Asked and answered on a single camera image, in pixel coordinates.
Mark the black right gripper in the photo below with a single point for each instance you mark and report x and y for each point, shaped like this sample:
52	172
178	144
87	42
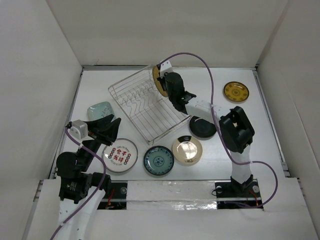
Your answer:
161	80

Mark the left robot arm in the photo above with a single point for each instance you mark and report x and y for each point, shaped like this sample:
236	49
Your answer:
83	175

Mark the white plate red characters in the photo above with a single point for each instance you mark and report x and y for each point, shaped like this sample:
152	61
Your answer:
121	156

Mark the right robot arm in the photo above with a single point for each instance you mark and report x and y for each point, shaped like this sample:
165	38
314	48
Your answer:
236	134

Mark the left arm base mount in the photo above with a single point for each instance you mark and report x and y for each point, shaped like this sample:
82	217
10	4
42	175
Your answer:
116	197

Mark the cream bowl black rim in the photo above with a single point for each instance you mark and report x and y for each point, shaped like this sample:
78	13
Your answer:
187	149

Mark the black plate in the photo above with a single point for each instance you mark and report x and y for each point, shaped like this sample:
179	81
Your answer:
202	128

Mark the yellow woven pattern plate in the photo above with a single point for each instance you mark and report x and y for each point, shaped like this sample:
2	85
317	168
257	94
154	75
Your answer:
157	81

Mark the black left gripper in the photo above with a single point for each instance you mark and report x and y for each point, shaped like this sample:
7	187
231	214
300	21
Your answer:
105	130

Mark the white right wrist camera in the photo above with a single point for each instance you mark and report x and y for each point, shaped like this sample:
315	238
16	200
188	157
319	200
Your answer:
165	68

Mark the brown yellow patterned plate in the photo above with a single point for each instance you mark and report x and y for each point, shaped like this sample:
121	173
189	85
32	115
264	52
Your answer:
236	92

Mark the wire dish rack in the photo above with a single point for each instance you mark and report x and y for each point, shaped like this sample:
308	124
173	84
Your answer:
152	114

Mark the pale green rectangular dish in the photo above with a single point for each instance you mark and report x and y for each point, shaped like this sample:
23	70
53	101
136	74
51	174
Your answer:
100	110

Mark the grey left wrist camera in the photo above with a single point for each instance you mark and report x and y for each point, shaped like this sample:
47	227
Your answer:
79	130

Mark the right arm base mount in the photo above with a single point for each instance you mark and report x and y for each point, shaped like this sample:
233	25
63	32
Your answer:
228	198

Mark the blue green patterned bowl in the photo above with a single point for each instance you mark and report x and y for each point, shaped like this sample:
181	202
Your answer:
158	160

